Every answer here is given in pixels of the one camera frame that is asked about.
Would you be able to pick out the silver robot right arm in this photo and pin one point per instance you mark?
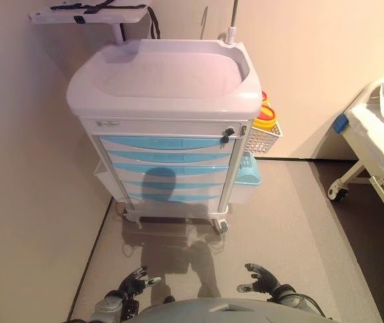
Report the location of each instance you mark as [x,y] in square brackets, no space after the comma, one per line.
[296,301]

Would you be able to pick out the bed caster wheel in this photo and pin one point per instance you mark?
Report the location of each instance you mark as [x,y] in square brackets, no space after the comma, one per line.
[339,194]

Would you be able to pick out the cart caster wheel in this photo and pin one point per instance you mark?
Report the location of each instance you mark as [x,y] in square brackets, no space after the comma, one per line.
[221,226]

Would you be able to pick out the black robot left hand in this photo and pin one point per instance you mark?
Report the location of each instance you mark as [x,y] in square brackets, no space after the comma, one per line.
[132,284]

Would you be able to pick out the white perforated basket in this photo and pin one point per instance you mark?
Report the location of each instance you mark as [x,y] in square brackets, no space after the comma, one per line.
[262,139]

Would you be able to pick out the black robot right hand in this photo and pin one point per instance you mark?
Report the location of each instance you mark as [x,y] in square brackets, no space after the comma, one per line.
[267,281]

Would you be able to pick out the blue bed corner bumper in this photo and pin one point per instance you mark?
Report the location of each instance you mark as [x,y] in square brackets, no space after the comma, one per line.
[341,123]

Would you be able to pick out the white side bin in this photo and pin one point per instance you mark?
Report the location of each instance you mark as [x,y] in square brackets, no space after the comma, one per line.
[102,176]

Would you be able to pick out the white hospital bed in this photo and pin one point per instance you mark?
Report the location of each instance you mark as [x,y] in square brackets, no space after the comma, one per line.
[373,148]

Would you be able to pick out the yellow sharps container red lid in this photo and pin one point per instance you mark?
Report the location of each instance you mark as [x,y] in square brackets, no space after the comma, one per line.
[264,96]
[266,117]

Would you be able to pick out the grey robot torso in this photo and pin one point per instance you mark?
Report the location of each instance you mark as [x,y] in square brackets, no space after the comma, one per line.
[228,311]

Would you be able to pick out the white medical cart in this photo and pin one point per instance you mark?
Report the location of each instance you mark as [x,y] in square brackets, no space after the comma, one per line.
[164,84]

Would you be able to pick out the metal IV pole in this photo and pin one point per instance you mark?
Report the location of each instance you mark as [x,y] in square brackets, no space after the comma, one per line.
[231,32]

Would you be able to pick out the black cart keys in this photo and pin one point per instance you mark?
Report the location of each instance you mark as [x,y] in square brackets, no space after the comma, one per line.
[227,135]

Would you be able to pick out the blue waste bin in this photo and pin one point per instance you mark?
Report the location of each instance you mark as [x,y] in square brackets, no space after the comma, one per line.
[249,171]

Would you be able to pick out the white shelf on post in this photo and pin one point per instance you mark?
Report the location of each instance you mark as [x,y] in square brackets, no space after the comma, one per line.
[87,15]

